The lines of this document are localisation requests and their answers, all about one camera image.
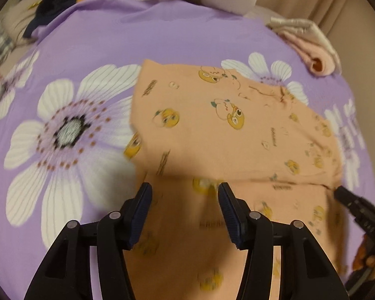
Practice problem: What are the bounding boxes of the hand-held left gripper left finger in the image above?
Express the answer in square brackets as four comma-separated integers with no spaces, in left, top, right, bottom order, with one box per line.
[23,182,153,300]

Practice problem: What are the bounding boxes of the navy blue garment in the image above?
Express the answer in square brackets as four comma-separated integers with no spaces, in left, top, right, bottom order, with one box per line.
[23,0,79,39]

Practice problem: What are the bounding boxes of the pink folded garment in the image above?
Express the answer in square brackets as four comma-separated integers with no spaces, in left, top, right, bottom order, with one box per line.
[284,29,336,77]

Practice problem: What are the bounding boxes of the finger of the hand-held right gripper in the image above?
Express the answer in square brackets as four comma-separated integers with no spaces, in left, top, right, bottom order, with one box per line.
[334,186,375,235]

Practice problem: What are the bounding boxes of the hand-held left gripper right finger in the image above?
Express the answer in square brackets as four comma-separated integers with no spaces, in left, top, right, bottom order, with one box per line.
[218,182,351,300]

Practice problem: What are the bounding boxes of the purple floral bedsheet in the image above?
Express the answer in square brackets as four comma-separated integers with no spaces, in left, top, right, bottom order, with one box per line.
[0,0,375,300]

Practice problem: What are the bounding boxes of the white satin folded cloth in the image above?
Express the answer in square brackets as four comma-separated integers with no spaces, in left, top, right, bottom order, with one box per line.
[266,17,342,73]

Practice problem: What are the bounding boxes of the orange cartoon print pants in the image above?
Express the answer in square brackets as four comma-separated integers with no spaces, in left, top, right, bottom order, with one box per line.
[123,59,347,300]

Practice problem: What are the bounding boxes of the person's right hand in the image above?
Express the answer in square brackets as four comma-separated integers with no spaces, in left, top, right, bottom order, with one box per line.
[352,240,375,272]

